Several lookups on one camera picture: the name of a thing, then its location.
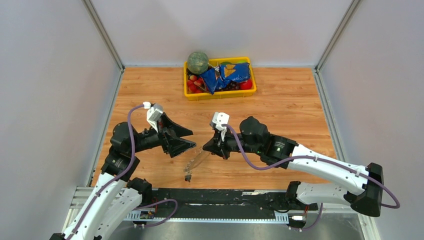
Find green melon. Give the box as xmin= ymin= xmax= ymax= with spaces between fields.
xmin=187 ymin=51 xmax=209 ymax=75

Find red tomato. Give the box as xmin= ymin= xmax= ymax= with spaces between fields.
xmin=239 ymin=79 xmax=253 ymax=90

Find blue snack bag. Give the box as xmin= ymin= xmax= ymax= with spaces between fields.
xmin=199 ymin=62 xmax=251 ymax=95

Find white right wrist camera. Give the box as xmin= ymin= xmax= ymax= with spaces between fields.
xmin=209 ymin=112 xmax=230 ymax=141

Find metal key holder plate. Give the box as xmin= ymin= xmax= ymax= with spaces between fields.
xmin=183 ymin=147 xmax=211 ymax=183

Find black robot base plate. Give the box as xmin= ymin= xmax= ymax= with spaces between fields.
xmin=140 ymin=188 xmax=319 ymax=220

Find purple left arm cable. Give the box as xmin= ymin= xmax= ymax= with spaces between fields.
xmin=66 ymin=104 xmax=179 ymax=239

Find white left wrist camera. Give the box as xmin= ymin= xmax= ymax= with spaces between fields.
xmin=143 ymin=101 xmax=164 ymax=132

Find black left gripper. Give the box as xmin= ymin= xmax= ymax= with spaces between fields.
xmin=129 ymin=111 xmax=197 ymax=157

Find strawberries in bin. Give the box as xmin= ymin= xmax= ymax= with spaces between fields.
xmin=186 ymin=74 xmax=206 ymax=94

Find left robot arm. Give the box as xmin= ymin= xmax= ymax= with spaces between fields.
xmin=50 ymin=113 xmax=196 ymax=240

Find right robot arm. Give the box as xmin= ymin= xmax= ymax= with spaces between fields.
xmin=202 ymin=112 xmax=384 ymax=217

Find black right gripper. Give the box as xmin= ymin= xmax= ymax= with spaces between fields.
xmin=202 ymin=125 xmax=262 ymax=160

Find yellow plastic bin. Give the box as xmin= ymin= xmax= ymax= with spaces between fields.
xmin=183 ymin=56 xmax=257 ymax=101

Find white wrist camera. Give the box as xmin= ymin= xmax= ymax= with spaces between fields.
xmin=209 ymin=112 xmax=230 ymax=141
xmin=143 ymin=101 xmax=164 ymax=132

